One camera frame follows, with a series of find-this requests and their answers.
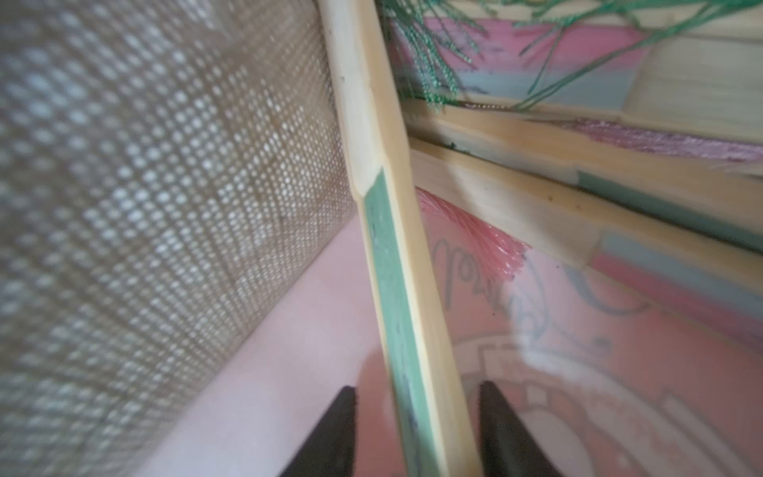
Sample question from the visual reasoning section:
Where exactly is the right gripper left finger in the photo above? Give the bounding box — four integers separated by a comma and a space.
280, 386, 358, 477

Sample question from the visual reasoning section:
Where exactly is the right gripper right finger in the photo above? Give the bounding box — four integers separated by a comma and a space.
478, 381, 562, 477

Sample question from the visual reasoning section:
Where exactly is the burlap red tote bag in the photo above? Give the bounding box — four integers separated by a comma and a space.
0, 0, 763, 477

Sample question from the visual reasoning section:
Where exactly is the green pink folding fan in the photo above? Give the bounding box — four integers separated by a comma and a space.
403, 101, 762, 252

